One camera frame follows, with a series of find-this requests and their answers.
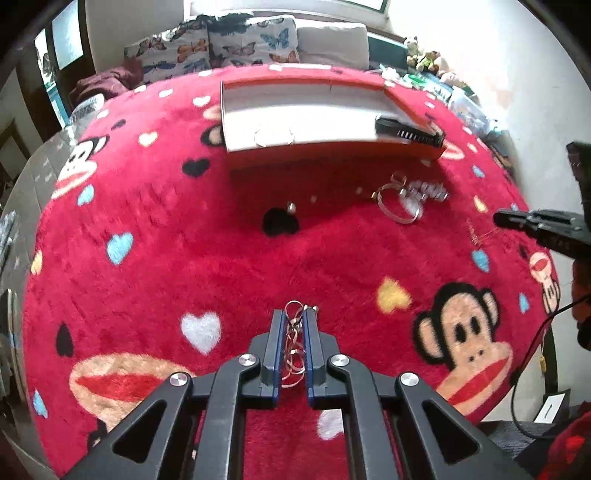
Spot large silver hoop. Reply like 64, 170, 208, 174
375, 183, 423, 225

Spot red monkey print blanket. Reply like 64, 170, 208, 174
23, 66, 561, 475

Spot plush toy animals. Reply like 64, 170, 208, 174
404, 37, 468, 88

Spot black smart band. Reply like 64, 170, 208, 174
375, 116, 445, 148

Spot beige plain pillow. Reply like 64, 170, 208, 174
295, 19, 370, 70

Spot orange white shallow box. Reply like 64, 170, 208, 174
221, 76, 445, 170

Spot right butterfly pillow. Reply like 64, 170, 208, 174
207, 14, 300, 68

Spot butterfly pillow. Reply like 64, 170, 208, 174
207, 14, 300, 68
123, 20, 211, 84

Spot maroon crumpled cloth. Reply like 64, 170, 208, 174
68, 58, 143, 107

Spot left butterfly pillow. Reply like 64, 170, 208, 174
123, 20, 211, 84

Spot black cable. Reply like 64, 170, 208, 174
509, 294, 591, 439

